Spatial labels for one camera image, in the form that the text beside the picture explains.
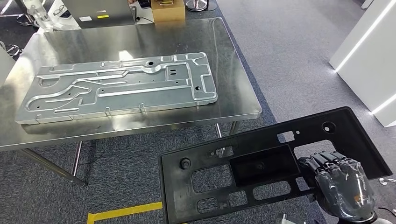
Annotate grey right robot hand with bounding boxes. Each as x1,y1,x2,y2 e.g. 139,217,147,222
297,151,375,223

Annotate black plastic plate bracket part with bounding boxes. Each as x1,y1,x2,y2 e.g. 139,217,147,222
158,106,393,224

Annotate stainless steel workbench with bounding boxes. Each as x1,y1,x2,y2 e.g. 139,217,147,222
0,17,263,187

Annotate white lit display counter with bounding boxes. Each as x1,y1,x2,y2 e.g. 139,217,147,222
329,0,396,128

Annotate yellow floor tape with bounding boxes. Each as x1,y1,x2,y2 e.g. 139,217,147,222
86,201,163,224

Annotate large stamped metal panel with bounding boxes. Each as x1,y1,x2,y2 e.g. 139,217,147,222
14,52,218,125

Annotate brown cardboard box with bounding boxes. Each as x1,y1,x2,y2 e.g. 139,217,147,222
151,0,186,23

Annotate white desk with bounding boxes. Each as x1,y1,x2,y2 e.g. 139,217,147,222
31,0,156,32

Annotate grey laptop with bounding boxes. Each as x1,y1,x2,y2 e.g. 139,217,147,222
62,0,137,29

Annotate eyeglasses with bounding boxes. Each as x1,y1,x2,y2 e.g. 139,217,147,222
52,4,67,17

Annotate clear water bottle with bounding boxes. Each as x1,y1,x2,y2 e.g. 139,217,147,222
23,0,54,32

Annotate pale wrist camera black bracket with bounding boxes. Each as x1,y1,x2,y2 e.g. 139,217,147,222
276,213,298,224

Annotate chrome round pedestal base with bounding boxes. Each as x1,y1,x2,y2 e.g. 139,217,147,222
185,0,217,12

